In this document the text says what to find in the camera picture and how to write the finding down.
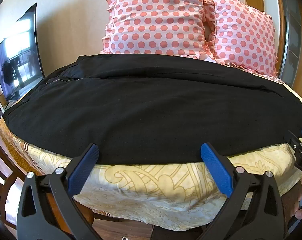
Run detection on black pants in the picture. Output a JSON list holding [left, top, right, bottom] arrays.
[[3, 53, 302, 165]]

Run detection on wooden wardrobe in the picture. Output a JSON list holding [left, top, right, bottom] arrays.
[[243, 0, 302, 103]]

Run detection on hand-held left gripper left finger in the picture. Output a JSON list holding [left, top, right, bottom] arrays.
[[17, 143, 102, 240]]

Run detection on wooden chair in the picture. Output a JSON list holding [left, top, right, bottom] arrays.
[[0, 130, 25, 232]]

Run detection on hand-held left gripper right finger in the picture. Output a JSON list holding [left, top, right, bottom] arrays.
[[198, 142, 288, 240]]

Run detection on flat screen television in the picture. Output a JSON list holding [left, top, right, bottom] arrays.
[[0, 2, 45, 102]]

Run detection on yellow patterned bedspread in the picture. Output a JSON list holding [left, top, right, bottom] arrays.
[[0, 76, 302, 233]]

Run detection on wooden bed frame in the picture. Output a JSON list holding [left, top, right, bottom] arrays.
[[32, 172, 121, 232]]

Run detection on person's right hand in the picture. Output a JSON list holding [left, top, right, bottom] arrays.
[[294, 174, 302, 221]]

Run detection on large pink polka dot pillow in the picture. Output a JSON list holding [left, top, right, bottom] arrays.
[[99, 0, 218, 61]]

